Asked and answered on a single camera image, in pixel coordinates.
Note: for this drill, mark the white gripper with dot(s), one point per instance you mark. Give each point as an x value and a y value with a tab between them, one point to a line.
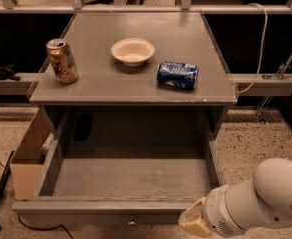
215	210

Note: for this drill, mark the grey top drawer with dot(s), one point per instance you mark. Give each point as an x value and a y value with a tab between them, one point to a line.
92	182

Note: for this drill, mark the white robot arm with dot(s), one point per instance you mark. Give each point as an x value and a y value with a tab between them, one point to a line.
265	200

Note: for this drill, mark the crushed blue soda can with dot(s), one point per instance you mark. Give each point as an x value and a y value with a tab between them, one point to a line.
177	74

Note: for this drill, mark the light wooden side panel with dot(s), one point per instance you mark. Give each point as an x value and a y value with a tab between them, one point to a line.
27	161

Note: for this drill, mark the white ceramic bowl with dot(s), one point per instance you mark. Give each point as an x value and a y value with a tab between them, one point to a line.
132	51

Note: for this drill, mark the gold soda can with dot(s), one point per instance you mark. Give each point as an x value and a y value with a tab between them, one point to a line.
62	61

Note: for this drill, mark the metal frame rail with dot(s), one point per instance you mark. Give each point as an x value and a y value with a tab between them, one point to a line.
205	9

